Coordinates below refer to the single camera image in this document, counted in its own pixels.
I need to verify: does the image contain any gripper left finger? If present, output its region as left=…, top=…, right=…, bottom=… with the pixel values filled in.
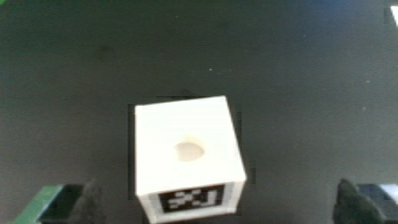
left=11, top=180, right=107, bottom=224

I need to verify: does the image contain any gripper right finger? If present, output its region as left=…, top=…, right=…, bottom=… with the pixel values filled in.
left=332, top=179, right=398, bottom=224

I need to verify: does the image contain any white cube leg block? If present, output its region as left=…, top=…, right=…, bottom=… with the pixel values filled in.
left=135, top=96, right=247, bottom=224

